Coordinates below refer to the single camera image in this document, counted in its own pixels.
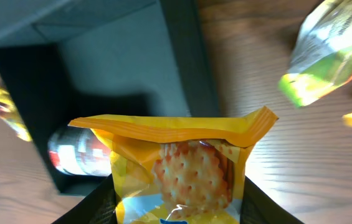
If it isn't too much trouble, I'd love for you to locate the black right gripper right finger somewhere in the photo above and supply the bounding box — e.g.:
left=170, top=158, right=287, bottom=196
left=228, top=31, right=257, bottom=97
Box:
left=240, top=177, right=303, bottom=224

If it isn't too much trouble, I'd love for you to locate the dark green open gift box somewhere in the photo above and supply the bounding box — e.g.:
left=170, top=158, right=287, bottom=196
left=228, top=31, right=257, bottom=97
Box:
left=0, top=0, right=220, bottom=196

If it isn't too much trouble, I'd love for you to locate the red Pringles can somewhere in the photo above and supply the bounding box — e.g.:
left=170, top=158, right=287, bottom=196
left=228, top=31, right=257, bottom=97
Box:
left=47, top=126, right=112, bottom=177

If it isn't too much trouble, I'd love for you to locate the yellow crumpled snack packet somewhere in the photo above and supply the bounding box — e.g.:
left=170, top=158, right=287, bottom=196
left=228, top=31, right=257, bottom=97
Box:
left=0, top=86, right=32, bottom=142

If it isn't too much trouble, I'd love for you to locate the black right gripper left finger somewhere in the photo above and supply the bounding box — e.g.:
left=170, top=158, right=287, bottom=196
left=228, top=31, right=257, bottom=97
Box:
left=52, top=175, right=117, bottom=224

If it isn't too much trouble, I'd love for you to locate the green snack packet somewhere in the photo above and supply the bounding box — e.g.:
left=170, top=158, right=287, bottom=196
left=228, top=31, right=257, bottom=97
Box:
left=279, top=0, right=352, bottom=108

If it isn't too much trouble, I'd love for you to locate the orange Le-mond biscuit packet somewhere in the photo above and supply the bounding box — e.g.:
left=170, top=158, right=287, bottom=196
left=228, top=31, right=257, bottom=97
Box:
left=70, top=107, right=277, bottom=223

